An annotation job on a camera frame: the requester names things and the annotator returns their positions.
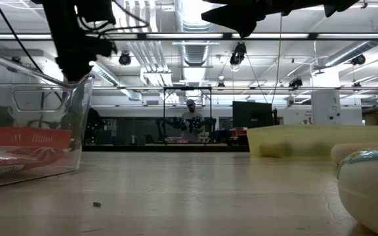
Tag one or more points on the white pillar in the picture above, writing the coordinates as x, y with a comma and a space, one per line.
326, 98

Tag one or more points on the teal frosted donut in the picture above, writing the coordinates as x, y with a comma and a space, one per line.
369, 190

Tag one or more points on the black monitor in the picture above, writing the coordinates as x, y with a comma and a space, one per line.
251, 114

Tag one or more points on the yellow translucent plastic bin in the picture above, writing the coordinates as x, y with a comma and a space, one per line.
313, 141

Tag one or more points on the black aluminium rig frame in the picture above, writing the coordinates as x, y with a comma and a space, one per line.
162, 148

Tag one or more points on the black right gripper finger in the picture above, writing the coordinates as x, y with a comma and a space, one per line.
241, 16

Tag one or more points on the black ceiling camera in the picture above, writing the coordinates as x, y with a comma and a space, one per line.
358, 59
124, 58
295, 82
238, 54

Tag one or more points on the orange frosted donut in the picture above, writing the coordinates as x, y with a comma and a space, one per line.
349, 150

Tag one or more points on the red plastic mesh basket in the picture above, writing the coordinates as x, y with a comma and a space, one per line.
28, 137

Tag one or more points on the small dark crumb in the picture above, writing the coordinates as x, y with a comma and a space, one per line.
96, 204

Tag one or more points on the distant black station frame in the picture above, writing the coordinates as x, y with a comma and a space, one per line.
187, 88

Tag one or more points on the silver ventilation duct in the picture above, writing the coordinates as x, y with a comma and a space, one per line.
356, 49
195, 52

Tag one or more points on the clear plastic container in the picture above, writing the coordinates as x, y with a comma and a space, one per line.
87, 114

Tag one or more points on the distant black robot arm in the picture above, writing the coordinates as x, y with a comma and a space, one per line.
172, 123
205, 123

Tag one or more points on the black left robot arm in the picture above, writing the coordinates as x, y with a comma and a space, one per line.
59, 16

